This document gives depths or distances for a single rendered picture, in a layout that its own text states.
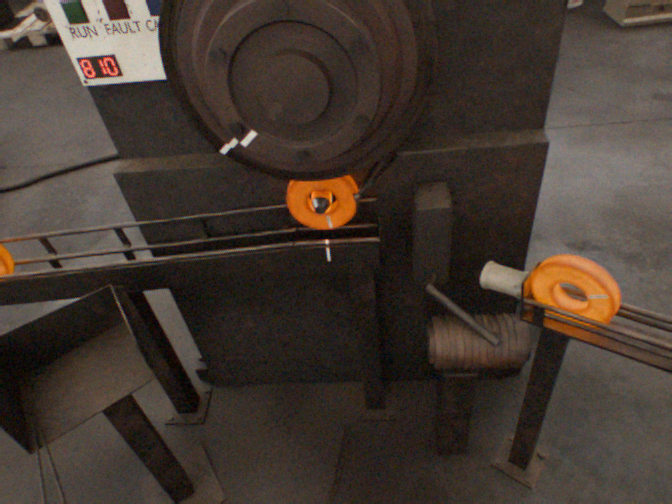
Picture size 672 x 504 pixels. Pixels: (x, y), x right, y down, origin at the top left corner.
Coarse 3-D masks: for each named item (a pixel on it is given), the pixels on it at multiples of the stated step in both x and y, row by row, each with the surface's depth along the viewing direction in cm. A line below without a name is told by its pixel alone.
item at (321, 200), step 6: (312, 192) 110; (318, 192) 108; (324, 192) 108; (330, 192) 109; (312, 198) 108; (318, 198) 107; (324, 198) 107; (330, 198) 108; (312, 204) 107; (318, 204) 106; (324, 204) 106; (330, 204) 108; (318, 210) 107; (324, 210) 107
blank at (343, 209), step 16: (288, 192) 109; (304, 192) 109; (336, 192) 108; (352, 192) 108; (304, 208) 112; (336, 208) 111; (352, 208) 111; (304, 224) 115; (320, 224) 115; (336, 224) 114
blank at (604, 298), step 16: (560, 256) 96; (576, 256) 94; (544, 272) 98; (560, 272) 95; (576, 272) 93; (592, 272) 91; (544, 288) 100; (560, 288) 101; (592, 288) 92; (608, 288) 91; (560, 304) 100; (576, 304) 99; (592, 304) 94; (608, 304) 92; (576, 320) 99; (608, 320) 94
